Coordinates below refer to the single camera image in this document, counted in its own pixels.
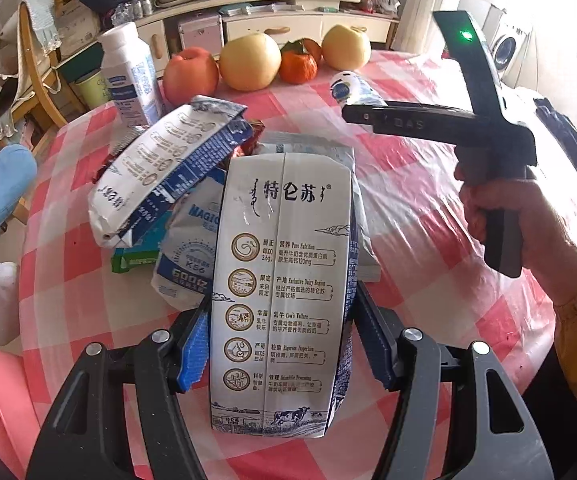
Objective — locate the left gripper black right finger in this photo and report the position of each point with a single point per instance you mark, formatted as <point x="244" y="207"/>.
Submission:
<point x="379" y="329"/>

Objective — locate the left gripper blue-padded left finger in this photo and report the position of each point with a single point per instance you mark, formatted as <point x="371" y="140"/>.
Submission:
<point x="193" y="347"/>

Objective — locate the blue cow snack bag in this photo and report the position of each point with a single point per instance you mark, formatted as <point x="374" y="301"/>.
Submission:
<point x="181" y="245"/>

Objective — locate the white blue milk carton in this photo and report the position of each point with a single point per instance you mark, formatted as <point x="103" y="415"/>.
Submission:
<point x="284" y="281"/>

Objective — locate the small white yogurt bottle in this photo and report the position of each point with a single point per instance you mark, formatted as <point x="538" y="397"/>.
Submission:
<point x="349" y="88"/>

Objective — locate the red foil candy wrapper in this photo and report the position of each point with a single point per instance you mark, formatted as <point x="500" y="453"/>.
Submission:
<point x="248" y="147"/>

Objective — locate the pink plastic bin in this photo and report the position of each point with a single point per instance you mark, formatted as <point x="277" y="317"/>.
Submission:
<point x="19" y="426"/>

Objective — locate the person's right hand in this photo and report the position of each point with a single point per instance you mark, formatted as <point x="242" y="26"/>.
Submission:
<point x="547" y="250"/>

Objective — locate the pink checkered tablecloth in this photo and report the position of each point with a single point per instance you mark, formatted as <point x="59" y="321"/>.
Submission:
<point x="432" y="273"/>

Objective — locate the white washing machine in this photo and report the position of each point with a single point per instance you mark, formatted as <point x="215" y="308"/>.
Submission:
<point x="508" y="49"/>

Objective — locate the right yellow pear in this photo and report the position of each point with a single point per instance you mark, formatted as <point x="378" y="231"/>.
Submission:
<point x="346" y="48"/>

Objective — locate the white lace curtain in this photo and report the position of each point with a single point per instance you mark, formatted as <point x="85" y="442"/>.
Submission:
<point x="421" y="5"/>

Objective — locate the rear tangerine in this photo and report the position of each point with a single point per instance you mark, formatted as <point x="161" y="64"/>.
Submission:
<point x="312" y="48"/>

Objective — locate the front tangerine with leaf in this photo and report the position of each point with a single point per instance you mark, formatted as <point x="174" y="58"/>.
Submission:
<point x="298" y="65"/>

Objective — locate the white tv cabinet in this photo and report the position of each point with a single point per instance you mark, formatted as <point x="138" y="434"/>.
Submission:
<point x="282" y="20"/>

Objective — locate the large yellow pear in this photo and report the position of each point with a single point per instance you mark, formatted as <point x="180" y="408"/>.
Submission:
<point x="250" y="63"/>

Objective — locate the red apple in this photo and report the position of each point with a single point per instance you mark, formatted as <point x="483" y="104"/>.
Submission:
<point x="191" y="72"/>

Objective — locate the green waste bin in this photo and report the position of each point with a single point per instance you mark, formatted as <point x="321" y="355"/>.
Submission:
<point x="92" y="88"/>

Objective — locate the white medicine bottle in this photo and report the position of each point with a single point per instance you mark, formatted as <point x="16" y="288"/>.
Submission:
<point x="128" y="68"/>

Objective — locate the pink storage box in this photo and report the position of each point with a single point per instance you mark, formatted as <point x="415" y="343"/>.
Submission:
<point x="203" y="31"/>

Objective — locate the wooden chair with towel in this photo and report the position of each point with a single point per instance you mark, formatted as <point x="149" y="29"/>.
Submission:
<point x="32" y="69"/>

